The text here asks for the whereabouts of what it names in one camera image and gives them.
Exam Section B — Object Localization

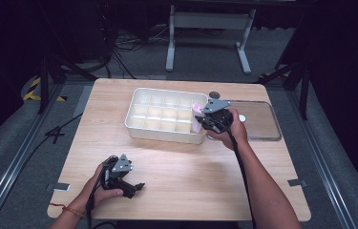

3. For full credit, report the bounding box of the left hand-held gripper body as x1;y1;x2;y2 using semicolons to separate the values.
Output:
100;154;137;192

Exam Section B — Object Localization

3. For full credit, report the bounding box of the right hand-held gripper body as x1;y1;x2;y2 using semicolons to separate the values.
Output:
200;98;235;135

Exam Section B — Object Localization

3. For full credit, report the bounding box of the pink sock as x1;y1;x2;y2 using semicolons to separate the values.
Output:
191;101;208;135

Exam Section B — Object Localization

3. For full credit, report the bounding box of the white divided storage box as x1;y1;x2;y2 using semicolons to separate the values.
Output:
124;87;210;145

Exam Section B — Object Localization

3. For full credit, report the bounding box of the person's right hand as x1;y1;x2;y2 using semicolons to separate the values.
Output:
206;108;250;151

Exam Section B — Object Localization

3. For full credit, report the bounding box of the person's left hand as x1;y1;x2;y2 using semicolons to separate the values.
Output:
84;162;125;209

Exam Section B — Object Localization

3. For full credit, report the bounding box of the clear box lid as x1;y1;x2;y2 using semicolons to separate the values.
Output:
206;99;283;142

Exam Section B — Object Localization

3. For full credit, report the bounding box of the grey tape piece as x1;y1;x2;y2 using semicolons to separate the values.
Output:
286;178;308;188
46;182;72;193

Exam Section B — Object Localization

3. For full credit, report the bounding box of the black tripod stand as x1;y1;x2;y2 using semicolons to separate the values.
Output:
255;58;312;121
36;52;98;115

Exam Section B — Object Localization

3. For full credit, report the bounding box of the yellow black hazard tape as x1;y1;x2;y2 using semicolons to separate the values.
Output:
22;76;68;103

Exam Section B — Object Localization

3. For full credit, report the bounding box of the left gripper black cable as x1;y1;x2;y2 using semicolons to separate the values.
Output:
84;158;117;229

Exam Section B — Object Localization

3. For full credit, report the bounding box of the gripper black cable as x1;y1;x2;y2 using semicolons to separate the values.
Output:
219;122;258;229
84;158;117;229

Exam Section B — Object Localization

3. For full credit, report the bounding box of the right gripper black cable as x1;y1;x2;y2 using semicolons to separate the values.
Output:
219;122;258;229

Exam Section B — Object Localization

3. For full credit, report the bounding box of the red string bracelet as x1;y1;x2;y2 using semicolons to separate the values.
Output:
48;203;85;219

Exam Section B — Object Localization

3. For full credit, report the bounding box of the black floor cable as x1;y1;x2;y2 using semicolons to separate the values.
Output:
13;112;84;179

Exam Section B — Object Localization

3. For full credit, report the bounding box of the white metal stand frame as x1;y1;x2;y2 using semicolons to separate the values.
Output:
165;4;257;76

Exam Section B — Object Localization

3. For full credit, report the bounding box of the aluminium floor rail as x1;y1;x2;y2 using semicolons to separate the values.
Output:
287;90;358;229
0;83;65;229

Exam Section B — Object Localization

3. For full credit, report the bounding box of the bundle of floor cables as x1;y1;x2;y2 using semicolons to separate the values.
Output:
101;22;171;80

